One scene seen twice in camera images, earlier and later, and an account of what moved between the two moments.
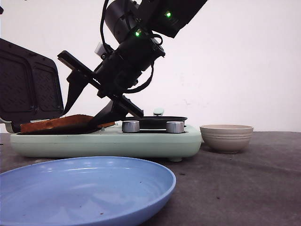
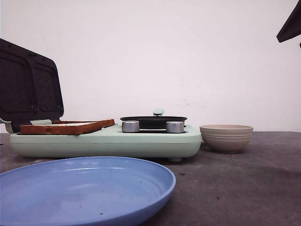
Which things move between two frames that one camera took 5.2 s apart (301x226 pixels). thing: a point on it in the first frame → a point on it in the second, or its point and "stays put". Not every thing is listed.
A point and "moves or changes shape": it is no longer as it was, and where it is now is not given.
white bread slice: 73,124 moves or changes shape
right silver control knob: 175,126 stays put
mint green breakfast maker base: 149,143 stays put
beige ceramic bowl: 226,139 stays put
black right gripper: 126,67 → 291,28
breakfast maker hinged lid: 30,87 stays put
